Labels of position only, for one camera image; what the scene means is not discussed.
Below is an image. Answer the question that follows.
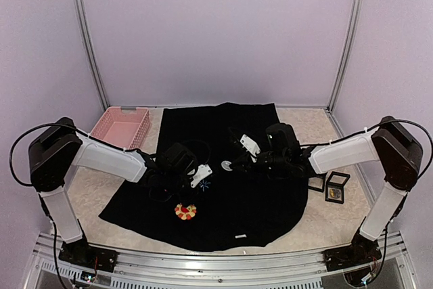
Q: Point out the right aluminium frame post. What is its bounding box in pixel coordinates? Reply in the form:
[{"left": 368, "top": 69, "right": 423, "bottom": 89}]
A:
[{"left": 327, "top": 0, "right": 368, "bottom": 114}]

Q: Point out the pink plastic basket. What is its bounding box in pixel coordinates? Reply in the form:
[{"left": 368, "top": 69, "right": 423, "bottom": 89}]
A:
[{"left": 91, "top": 106, "right": 151, "bottom": 149}]

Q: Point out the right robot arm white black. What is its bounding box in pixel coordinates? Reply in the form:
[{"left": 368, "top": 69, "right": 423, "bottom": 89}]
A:
[{"left": 227, "top": 116, "right": 426, "bottom": 271}]

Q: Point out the front aluminium rail base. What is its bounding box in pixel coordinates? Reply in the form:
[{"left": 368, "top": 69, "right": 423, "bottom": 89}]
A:
[{"left": 23, "top": 231, "right": 417, "bottom": 289}]

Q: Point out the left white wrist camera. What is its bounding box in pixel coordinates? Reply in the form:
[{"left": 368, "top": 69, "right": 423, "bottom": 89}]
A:
[{"left": 190, "top": 164, "right": 212, "bottom": 188}]

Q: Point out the black display box right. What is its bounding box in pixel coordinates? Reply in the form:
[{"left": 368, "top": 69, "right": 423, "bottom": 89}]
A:
[{"left": 325, "top": 171, "right": 350, "bottom": 204}]

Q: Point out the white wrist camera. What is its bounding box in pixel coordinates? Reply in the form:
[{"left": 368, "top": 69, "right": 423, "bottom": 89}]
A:
[
  {"left": 190, "top": 164, "right": 212, "bottom": 188},
  {"left": 240, "top": 134, "right": 260, "bottom": 162}
]

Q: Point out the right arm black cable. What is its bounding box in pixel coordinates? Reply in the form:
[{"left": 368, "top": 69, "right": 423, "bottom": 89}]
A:
[{"left": 382, "top": 118, "right": 433, "bottom": 181}]

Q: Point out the black display box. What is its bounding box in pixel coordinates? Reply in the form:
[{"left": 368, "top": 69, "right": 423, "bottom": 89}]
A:
[
  {"left": 325, "top": 171, "right": 350, "bottom": 204},
  {"left": 308, "top": 174, "right": 326, "bottom": 193}
]

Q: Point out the orange yellow flower brooch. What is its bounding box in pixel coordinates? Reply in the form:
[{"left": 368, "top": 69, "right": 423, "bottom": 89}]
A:
[{"left": 175, "top": 204, "right": 197, "bottom": 221}]

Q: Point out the aluminium frame post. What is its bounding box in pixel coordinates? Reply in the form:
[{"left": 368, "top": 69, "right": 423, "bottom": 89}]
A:
[
  {"left": 327, "top": 0, "right": 368, "bottom": 114},
  {"left": 74, "top": 0, "right": 110, "bottom": 110}
]

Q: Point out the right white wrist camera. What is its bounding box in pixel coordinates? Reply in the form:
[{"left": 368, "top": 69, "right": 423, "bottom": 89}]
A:
[{"left": 240, "top": 134, "right": 260, "bottom": 162}]

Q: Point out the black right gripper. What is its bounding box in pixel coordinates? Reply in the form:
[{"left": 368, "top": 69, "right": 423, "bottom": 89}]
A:
[{"left": 229, "top": 151, "right": 288, "bottom": 183}]

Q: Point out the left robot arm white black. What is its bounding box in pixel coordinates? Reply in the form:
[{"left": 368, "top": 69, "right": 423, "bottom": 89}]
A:
[{"left": 8, "top": 117, "right": 199, "bottom": 266}]

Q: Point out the left aluminium frame post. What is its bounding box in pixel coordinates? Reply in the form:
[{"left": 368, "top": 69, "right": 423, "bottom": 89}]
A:
[{"left": 74, "top": 0, "right": 110, "bottom": 110}]

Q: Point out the black t-shirt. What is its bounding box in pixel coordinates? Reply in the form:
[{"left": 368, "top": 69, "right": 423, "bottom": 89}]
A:
[{"left": 100, "top": 103, "right": 308, "bottom": 252}]

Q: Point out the black display box left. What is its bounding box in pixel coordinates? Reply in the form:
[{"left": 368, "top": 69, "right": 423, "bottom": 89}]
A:
[{"left": 308, "top": 174, "right": 326, "bottom": 193}]

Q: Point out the round blue pin badge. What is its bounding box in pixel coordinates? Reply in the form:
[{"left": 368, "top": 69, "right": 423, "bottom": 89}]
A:
[{"left": 221, "top": 160, "right": 233, "bottom": 171}]

